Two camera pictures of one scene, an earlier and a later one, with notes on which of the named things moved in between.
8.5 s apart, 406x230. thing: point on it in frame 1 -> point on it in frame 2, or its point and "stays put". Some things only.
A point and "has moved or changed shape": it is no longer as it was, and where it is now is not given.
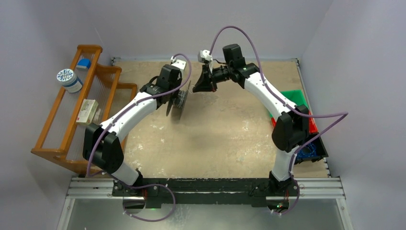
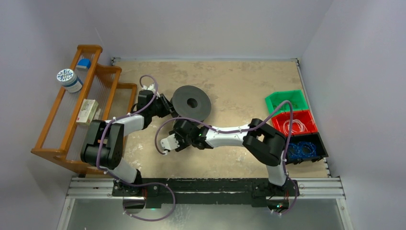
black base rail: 159,191 stays put
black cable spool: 178,99 has moved or changed shape
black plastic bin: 314,152 stays put
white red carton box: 87,109 stays put
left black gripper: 175,95 -> 167,107
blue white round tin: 68,78 stays put
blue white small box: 84,64 stays put
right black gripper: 208,79 -> 180,133
